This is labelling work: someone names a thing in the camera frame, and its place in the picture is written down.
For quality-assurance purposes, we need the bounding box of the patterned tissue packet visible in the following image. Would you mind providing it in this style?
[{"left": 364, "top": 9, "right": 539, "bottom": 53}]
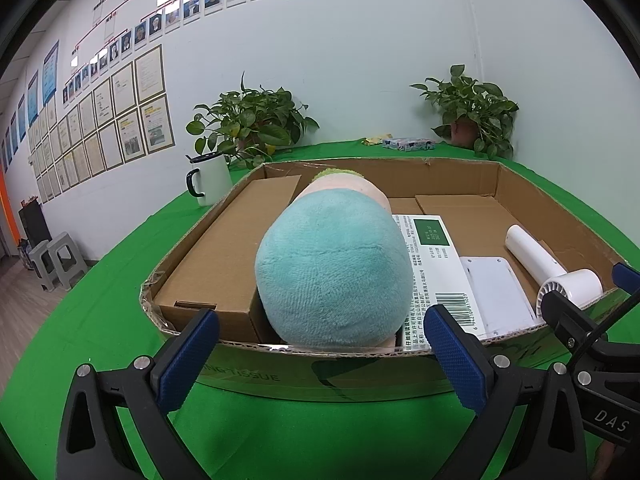
[{"left": 382, "top": 137, "right": 436, "bottom": 153}]

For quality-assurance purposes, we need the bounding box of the potted plant in terracotta pot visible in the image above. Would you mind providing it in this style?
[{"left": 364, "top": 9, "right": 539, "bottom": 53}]
[{"left": 410, "top": 64, "right": 521, "bottom": 161}]

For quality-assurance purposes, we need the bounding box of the bushy potted plant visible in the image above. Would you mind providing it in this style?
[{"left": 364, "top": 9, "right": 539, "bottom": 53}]
[{"left": 186, "top": 71, "right": 321, "bottom": 169}]

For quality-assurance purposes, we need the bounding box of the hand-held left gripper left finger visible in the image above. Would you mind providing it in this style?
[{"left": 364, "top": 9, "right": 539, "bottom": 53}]
[{"left": 55, "top": 307, "right": 221, "bottom": 480}]

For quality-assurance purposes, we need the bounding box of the white handheld fan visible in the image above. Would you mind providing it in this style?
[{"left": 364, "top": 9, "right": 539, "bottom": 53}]
[{"left": 505, "top": 224, "right": 620, "bottom": 322}]

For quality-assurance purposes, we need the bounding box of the black cabinet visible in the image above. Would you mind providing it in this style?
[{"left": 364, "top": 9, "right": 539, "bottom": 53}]
[{"left": 18, "top": 200, "right": 53, "bottom": 247}]

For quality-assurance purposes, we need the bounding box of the plush doll with green hair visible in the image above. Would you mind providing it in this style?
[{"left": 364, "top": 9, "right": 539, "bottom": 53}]
[{"left": 254, "top": 167, "right": 416, "bottom": 352}]

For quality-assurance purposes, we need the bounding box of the row of wall portrait photos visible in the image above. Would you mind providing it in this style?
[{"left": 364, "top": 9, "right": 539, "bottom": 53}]
[{"left": 62, "top": 0, "right": 301, "bottom": 106}]

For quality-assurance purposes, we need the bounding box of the white flat device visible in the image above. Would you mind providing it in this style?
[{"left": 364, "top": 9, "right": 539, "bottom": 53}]
[{"left": 459, "top": 256, "right": 545, "bottom": 335}]

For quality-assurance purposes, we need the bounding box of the closed brown carton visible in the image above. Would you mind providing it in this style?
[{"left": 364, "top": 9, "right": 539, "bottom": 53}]
[{"left": 152, "top": 174, "right": 304, "bottom": 346}]

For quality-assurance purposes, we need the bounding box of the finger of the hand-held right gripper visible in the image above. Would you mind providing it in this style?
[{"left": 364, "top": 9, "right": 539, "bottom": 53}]
[
  {"left": 542, "top": 290, "right": 617, "bottom": 357},
  {"left": 612, "top": 261, "right": 640, "bottom": 312}
]

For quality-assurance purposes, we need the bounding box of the white mug with black handle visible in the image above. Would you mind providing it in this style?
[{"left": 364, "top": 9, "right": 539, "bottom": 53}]
[{"left": 186, "top": 154, "right": 234, "bottom": 207}]

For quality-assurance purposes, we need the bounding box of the green tablecloth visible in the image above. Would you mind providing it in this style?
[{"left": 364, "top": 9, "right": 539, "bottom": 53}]
[{"left": 0, "top": 135, "right": 640, "bottom": 480}]

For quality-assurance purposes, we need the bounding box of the grey plastic stool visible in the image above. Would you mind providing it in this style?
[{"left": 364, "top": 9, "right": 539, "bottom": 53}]
[
  {"left": 27, "top": 240, "right": 57, "bottom": 292},
  {"left": 47, "top": 231, "right": 89, "bottom": 292}
]

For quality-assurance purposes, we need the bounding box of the white box with green label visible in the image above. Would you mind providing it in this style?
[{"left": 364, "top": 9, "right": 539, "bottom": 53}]
[{"left": 392, "top": 214, "right": 489, "bottom": 357}]

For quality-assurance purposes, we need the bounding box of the row of blue wall posters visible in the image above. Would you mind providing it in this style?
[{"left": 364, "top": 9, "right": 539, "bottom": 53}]
[{"left": 0, "top": 40, "right": 61, "bottom": 173}]

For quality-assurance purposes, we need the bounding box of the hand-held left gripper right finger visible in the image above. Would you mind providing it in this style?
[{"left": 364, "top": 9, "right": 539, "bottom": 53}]
[{"left": 422, "top": 304, "right": 589, "bottom": 480}]

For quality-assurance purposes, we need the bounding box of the large cardboard box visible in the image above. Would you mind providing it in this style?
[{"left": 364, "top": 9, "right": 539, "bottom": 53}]
[{"left": 139, "top": 156, "right": 632, "bottom": 404}]

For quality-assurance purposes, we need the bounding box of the wall of framed certificates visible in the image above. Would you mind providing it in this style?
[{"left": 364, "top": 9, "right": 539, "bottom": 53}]
[{"left": 27, "top": 44, "right": 177, "bottom": 206}]

